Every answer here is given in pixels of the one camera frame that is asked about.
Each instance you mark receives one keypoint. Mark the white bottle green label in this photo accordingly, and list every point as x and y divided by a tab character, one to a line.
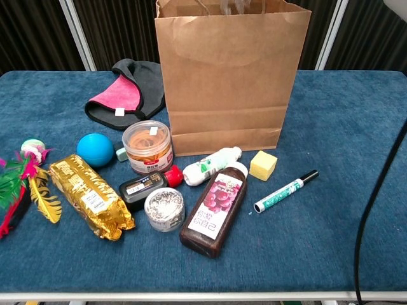
210	165

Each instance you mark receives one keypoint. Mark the black ink bottle red cap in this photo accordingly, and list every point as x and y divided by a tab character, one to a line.
143	189

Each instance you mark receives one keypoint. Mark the grey and pink cloth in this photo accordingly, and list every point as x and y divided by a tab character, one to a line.
149	82

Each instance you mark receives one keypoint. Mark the yellow sponge cube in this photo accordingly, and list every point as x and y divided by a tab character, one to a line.
263	166

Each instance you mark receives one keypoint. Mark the blue ball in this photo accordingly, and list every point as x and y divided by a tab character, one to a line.
95	150

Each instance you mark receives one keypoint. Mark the dark pleated curtain panel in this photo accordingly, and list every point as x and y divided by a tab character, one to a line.
321	19
121	31
365	38
31	31

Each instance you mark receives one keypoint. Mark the round clear box of clips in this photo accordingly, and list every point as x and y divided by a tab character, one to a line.
164	209

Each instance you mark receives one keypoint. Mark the brown bottle pink flower label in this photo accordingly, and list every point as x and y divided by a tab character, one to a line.
213	209

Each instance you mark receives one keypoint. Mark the gold foil packet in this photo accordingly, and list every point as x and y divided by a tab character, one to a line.
86	193

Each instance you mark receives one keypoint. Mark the small teal eraser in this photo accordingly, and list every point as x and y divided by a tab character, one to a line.
121	154

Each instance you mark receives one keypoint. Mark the white metal frame post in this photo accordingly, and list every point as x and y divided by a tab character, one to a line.
79	35
330	35

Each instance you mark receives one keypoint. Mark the blue felt table cover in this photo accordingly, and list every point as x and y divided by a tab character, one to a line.
318	238

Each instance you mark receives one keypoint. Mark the clear jar of rubber bands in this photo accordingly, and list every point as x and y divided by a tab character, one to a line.
147	149

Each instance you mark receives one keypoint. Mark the colourful feather toy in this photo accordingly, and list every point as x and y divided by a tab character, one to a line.
19	178

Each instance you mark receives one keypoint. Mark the green white marker pen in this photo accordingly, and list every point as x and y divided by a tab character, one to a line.
283	193

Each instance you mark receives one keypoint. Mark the brown paper bag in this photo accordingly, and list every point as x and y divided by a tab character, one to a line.
229	79

